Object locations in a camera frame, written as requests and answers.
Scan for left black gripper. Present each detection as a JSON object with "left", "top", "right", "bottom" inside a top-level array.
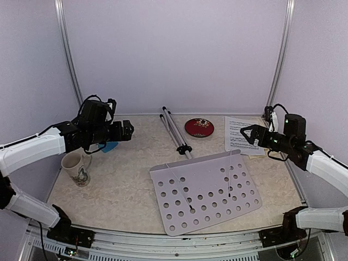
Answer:
[{"left": 89, "top": 119, "right": 134, "bottom": 145}]

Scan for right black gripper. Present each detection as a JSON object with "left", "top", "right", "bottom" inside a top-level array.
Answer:
[{"left": 240, "top": 124, "right": 294, "bottom": 154}]

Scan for white sheet music page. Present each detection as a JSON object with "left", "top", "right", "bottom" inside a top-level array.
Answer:
[{"left": 225, "top": 116, "right": 265, "bottom": 156}]

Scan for silver tripod stand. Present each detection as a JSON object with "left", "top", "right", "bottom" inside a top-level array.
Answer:
[{"left": 159, "top": 106, "right": 192, "bottom": 159}]

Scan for white perforated music stand desk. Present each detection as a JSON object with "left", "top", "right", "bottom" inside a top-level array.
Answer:
[{"left": 150, "top": 150, "right": 262, "bottom": 237}]

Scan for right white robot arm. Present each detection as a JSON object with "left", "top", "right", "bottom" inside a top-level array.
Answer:
[{"left": 240, "top": 114, "right": 347, "bottom": 241}]

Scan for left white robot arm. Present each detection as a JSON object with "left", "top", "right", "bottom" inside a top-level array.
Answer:
[{"left": 1, "top": 95, "right": 134, "bottom": 242}]

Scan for blue metronome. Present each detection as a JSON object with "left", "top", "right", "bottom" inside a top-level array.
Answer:
[{"left": 98, "top": 141, "right": 119, "bottom": 153}]

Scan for yellowed sheet music page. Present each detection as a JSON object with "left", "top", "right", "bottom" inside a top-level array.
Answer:
[{"left": 248, "top": 122, "right": 269, "bottom": 160}]

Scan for cream dragon mug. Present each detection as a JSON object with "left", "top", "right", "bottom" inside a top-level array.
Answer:
[{"left": 61, "top": 152, "right": 92, "bottom": 187}]

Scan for red floral plate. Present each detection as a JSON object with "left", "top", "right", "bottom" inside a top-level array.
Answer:
[{"left": 184, "top": 118, "right": 215, "bottom": 138}]

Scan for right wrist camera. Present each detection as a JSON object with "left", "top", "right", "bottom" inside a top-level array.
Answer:
[{"left": 264, "top": 106, "right": 278, "bottom": 132}]

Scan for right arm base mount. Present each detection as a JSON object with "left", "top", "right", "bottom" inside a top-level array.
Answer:
[{"left": 259, "top": 226, "right": 307, "bottom": 247}]

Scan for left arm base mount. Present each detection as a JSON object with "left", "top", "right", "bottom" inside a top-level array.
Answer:
[{"left": 47, "top": 227, "right": 95, "bottom": 248}]

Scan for front aluminium rail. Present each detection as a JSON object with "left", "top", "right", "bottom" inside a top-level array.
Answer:
[{"left": 17, "top": 221, "right": 337, "bottom": 260}]

